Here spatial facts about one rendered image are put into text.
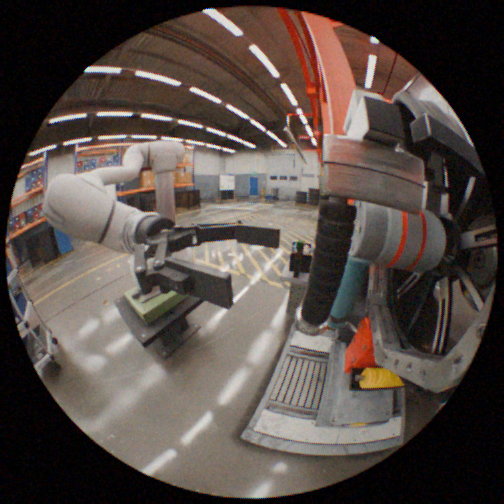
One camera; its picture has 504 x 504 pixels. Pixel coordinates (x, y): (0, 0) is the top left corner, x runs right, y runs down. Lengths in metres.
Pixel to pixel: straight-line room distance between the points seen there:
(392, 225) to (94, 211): 0.50
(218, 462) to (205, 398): 0.39
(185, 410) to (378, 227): 1.02
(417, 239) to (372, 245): 0.09
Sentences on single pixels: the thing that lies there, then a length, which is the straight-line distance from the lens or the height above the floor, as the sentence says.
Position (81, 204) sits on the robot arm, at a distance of 0.33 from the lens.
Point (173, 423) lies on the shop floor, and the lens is 0.98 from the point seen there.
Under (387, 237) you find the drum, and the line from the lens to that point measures 0.28.
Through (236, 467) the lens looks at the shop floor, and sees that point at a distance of 0.93.
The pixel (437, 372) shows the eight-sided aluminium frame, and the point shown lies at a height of 0.75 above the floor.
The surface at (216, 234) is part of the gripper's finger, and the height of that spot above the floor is 0.83.
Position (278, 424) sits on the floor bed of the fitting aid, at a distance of 0.83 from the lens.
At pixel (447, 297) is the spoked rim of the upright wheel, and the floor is 0.77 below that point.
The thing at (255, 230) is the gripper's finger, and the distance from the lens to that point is 0.23.
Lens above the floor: 0.90
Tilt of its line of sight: 23 degrees down
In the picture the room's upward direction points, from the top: straight up
